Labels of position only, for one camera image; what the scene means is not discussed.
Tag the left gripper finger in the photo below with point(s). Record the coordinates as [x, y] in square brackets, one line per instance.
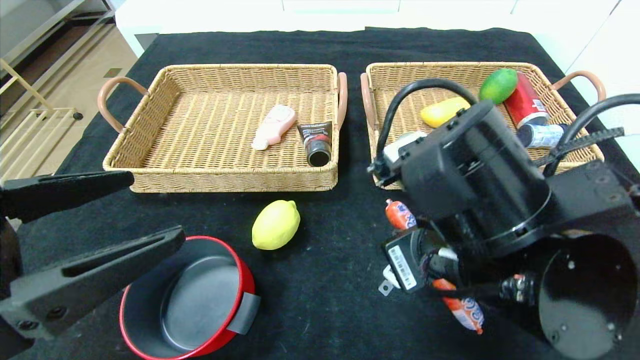
[90, 280]
[65, 195]

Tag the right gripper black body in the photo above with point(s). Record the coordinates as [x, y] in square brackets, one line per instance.
[403, 260]

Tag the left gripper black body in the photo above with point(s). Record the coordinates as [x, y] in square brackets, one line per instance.
[6, 235]

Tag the orange sausage stick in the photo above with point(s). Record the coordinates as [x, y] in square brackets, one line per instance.
[400, 215]

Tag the yellow mango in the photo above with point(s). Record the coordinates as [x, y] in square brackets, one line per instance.
[440, 114]

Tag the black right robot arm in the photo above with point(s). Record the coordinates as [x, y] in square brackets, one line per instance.
[500, 175]

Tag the rectangular wicker basket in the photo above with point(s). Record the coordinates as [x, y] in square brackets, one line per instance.
[200, 129]
[450, 70]

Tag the clear plastic razor case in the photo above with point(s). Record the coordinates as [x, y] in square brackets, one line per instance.
[389, 274]

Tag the yellow wooden rack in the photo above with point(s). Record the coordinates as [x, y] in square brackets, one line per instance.
[35, 131]

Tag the red pot black interior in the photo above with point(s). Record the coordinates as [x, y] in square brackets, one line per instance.
[200, 305]

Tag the yellow lemon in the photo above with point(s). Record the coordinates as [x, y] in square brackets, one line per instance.
[275, 226]

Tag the black cosmetic tube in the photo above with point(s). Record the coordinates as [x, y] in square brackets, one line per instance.
[316, 139]

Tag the grey metal shelf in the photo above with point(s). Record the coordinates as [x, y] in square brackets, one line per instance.
[45, 30]

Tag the pink lotion bottle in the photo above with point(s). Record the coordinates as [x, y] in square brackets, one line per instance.
[274, 124]

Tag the green oval fruit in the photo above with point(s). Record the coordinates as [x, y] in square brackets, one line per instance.
[497, 86]

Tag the red drink can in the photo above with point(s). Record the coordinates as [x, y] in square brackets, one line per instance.
[522, 101]

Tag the black tablecloth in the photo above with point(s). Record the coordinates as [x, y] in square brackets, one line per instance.
[320, 47]

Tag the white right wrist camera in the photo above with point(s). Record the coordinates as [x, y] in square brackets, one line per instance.
[400, 147]

